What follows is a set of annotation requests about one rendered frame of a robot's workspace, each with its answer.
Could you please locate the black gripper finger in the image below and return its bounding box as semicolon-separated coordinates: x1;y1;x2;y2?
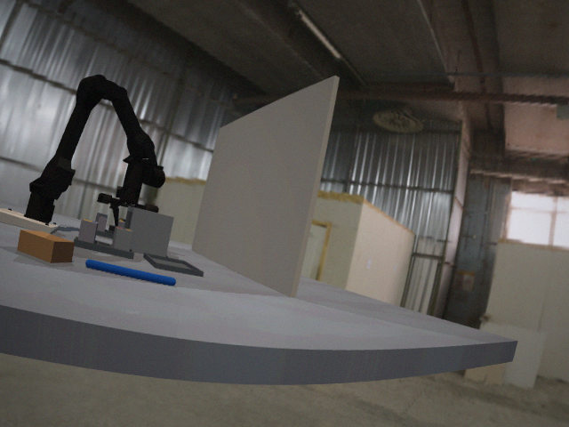
109;206;119;226

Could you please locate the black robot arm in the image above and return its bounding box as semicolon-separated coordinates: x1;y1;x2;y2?
24;75;165;224

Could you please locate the blue rod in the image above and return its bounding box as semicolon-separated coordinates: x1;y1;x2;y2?
85;259;176;286

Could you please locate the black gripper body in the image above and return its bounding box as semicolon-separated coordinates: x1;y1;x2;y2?
97;179;158;213

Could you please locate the brown rectangular block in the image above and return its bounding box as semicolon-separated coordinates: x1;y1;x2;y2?
17;230;75;263

